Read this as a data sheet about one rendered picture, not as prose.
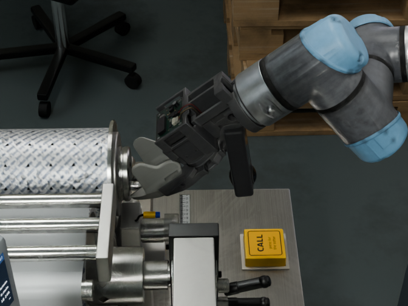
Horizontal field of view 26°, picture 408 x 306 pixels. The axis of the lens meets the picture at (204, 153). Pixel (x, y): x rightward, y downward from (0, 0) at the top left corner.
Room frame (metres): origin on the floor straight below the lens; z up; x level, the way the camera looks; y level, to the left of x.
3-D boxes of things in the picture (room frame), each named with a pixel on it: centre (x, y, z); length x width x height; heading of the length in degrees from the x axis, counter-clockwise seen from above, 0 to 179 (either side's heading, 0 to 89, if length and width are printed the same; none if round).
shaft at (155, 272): (0.62, 0.04, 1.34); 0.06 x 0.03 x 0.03; 91
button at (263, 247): (1.04, -0.11, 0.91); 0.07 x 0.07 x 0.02; 1
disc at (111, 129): (0.87, 0.12, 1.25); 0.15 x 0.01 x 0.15; 1
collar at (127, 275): (0.62, 0.10, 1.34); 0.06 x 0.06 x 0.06; 1
